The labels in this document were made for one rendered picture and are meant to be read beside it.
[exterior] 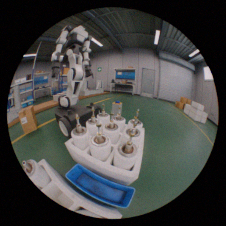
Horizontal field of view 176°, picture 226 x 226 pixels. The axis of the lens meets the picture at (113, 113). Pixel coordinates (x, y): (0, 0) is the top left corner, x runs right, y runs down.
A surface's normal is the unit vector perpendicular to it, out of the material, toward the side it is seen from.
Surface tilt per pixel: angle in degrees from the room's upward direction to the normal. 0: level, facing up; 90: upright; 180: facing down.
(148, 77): 90
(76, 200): 0
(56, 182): 0
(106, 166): 0
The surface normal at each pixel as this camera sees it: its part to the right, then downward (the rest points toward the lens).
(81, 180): 0.06, -0.93
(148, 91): -0.39, 0.31
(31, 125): 0.80, 0.25
